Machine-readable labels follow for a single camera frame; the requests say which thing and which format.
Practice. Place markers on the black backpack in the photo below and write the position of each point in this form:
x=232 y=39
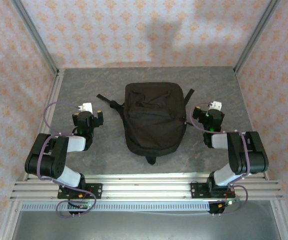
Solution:
x=153 y=120

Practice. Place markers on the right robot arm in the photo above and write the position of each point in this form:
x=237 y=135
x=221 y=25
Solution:
x=254 y=160

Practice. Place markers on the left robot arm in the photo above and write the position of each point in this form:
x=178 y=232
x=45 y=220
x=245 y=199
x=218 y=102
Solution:
x=56 y=160

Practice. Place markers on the small black controller board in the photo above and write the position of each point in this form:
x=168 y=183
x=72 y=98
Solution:
x=82 y=206
x=221 y=206

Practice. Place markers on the grey metal sheet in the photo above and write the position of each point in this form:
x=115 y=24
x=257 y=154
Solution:
x=143 y=227

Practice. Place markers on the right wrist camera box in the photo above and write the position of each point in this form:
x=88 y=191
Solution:
x=215 y=105

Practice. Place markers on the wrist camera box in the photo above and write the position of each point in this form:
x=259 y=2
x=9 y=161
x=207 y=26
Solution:
x=215 y=105
x=86 y=107

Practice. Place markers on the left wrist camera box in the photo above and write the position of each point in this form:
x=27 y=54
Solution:
x=86 y=107

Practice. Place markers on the aluminium side rail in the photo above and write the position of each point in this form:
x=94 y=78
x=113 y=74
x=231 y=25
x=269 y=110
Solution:
x=56 y=87

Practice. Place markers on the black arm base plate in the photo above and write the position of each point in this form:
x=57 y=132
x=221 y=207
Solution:
x=96 y=191
x=197 y=191

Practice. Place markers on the aluminium mounting rail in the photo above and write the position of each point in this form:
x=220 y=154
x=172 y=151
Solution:
x=146 y=190

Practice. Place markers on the aluminium frame post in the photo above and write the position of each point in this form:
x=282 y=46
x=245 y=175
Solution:
x=33 y=32
x=256 y=35

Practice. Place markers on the aluminium frame leg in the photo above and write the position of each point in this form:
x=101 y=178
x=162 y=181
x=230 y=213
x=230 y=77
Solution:
x=282 y=225
x=7 y=225

